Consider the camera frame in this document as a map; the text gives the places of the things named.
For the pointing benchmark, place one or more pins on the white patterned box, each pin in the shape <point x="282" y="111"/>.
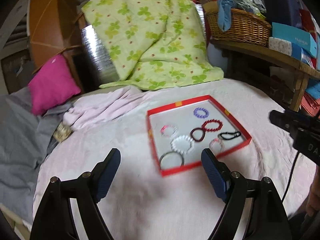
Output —
<point x="285" y="47"/>

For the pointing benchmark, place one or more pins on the small floral pouch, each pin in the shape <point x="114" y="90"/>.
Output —
<point x="62" y="132"/>

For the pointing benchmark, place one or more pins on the silver foil insulation panel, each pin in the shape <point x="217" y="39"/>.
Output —
<point x="100" y="61"/>

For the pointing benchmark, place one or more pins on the navy bag with orange trim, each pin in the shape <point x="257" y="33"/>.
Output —
<point x="283" y="12"/>

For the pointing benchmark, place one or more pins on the brown wooden wardrobe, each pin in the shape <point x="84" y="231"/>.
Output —
<point x="52" y="25"/>

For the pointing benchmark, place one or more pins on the grey blanket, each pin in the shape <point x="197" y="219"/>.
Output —
<point x="26" y="140"/>

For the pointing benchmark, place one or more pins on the wooden bench table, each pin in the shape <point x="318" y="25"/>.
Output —
<point x="301" y="71"/>

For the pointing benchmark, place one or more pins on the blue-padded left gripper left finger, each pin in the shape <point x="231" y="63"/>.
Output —
<point x="107" y="171"/>

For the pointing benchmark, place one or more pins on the blue cloth in basket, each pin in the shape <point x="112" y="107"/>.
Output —
<point x="224" y="17"/>

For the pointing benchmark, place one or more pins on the red shallow cardboard tray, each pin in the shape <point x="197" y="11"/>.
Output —
<point x="189" y="126"/>

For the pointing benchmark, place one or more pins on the green clover pattern quilt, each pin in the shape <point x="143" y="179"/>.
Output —
<point x="153" y="44"/>

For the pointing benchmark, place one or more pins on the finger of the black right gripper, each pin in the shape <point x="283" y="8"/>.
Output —
<point x="287" y="120"/>

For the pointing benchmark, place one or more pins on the person's right hand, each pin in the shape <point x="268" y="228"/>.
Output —
<point x="313" y="203"/>

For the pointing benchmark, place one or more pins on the wicker basket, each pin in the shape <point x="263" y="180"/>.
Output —
<point x="245" y="27"/>

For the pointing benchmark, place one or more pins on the magenta pillow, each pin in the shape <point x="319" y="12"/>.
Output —
<point x="53" y="85"/>

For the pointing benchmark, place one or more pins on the silver metal bangle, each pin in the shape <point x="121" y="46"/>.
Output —
<point x="171" y="160"/>

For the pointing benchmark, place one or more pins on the teal cardboard box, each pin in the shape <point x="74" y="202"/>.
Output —
<point x="295" y="35"/>

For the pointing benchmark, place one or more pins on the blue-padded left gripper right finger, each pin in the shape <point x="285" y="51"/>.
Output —
<point x="217" y="173"/>

